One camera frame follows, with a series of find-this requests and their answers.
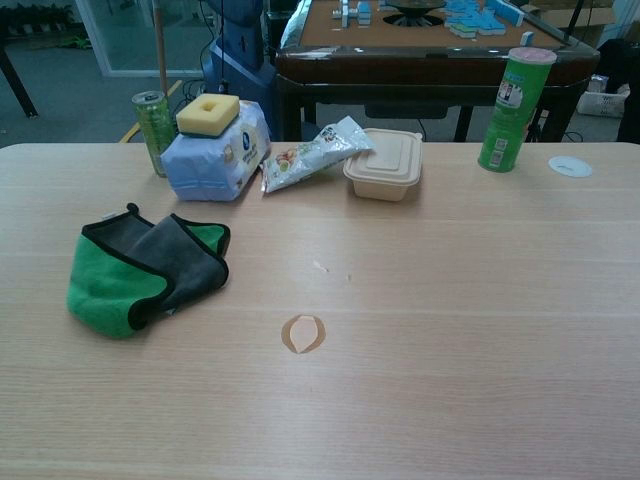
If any wooden pole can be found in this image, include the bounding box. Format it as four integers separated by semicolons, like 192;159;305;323
152;0;171;96

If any white round cable grommet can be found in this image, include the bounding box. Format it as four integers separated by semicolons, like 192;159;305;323
548;155;593;179

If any black table leg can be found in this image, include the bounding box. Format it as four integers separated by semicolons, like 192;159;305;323
0;47;39;120

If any green chips tube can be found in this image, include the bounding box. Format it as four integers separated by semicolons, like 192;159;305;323
477;46;558;174

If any green drink can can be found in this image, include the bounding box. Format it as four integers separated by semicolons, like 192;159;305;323
131;90;177;179

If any blue machine base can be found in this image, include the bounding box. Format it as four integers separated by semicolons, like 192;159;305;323
201;0;277;136

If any white snack bag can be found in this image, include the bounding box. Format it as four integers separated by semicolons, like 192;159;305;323
259;115;377;196

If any brown liquid spill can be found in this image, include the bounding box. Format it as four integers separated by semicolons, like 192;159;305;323
280;314;327;356

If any green and grey microfibre cloth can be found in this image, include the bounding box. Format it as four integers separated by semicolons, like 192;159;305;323
66;202;232;341

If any white and blue tissue pack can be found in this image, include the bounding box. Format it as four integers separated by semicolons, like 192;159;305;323
160;99;272;203

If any white woven bag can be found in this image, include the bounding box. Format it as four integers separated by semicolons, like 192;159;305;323
577;74;632;119

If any yellow sponge with green base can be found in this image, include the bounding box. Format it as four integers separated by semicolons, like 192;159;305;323
175;93;242;141

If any dark wooden mahjong table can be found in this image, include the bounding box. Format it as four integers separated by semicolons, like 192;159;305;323
274;0;601;143

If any black centre dice dome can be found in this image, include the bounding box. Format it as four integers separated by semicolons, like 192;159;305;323
381;0;447;28

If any blue mahjong tile pile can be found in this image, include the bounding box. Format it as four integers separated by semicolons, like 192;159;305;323
442;0;527;39

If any beige lidded food container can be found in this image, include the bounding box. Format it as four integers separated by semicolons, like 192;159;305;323
342;127;425;203

